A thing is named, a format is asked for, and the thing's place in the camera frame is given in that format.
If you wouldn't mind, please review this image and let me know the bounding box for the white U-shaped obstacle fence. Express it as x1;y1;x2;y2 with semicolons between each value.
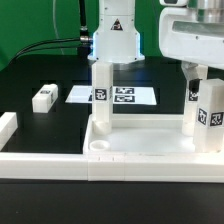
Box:
0;112;224;183

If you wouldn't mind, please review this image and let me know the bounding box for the white desk top tray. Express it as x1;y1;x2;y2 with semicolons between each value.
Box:
83;114;224;158

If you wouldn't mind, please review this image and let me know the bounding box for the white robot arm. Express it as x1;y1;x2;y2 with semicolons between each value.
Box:
88;0;224;70

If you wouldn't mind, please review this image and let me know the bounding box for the black cable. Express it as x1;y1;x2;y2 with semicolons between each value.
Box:
7;0;94;67

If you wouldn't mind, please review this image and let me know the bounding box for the thin white cable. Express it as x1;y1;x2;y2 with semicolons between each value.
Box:
52;0;66;56

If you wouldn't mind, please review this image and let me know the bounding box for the fiducial marker plate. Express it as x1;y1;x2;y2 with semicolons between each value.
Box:
66;85;157;105

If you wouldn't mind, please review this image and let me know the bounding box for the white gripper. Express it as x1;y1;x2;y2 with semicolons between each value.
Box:
158;6;224;93

